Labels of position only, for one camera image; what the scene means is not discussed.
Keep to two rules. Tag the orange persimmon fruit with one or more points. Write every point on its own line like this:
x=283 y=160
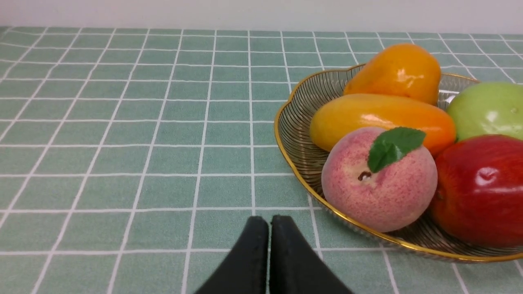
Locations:
x=404 y=69

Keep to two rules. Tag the green apple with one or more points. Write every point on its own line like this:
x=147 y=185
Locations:
x=488 y=108

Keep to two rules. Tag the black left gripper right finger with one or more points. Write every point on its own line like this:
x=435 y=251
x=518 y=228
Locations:
x=295 y=268

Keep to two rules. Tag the pink peach with leaf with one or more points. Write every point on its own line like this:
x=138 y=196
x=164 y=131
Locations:
x=383 y=179

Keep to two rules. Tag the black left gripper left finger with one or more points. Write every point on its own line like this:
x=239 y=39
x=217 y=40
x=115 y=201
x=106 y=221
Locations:
x=244 y=269

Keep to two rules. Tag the yellow orange mango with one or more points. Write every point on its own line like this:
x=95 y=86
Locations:
x=347 y=113

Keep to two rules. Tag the red apple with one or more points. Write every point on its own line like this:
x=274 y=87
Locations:
x=479 y=195

